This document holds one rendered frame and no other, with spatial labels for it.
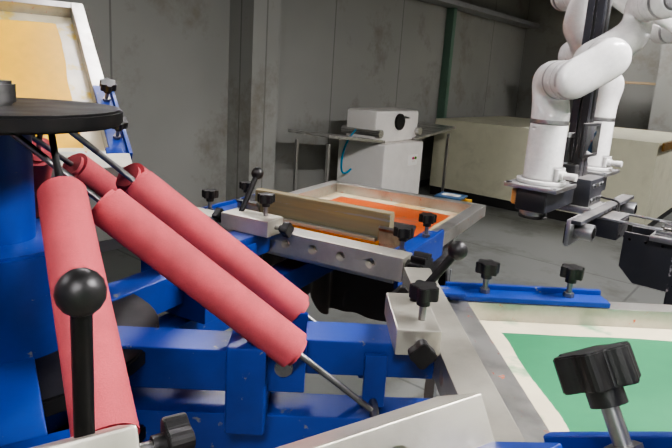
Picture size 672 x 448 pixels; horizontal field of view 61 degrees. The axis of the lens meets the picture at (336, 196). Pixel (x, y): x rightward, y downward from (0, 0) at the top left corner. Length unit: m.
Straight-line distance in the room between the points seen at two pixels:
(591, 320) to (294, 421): 0.61
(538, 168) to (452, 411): 1.18
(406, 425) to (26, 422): 0.42
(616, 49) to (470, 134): 5.39
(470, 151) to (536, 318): 5.78
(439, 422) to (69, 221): 0.40
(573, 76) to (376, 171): 4.04
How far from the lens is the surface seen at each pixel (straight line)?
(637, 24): 1.67
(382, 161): 5.34
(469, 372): 0.74
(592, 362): 0.34
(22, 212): 0.82
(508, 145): 6.66
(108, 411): 0.50
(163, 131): 4.63
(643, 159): 6.26
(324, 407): 0.85
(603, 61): 1.50
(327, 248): 1.19
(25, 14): 2.11
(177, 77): 4.67
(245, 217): 1.22
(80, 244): 0.60
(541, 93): 1.56
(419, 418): 0.40
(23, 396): 0.74
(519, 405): 0.80
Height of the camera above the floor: 1.38
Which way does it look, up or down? 12 degrees down
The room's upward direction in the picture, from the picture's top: 4 degrees clockwise
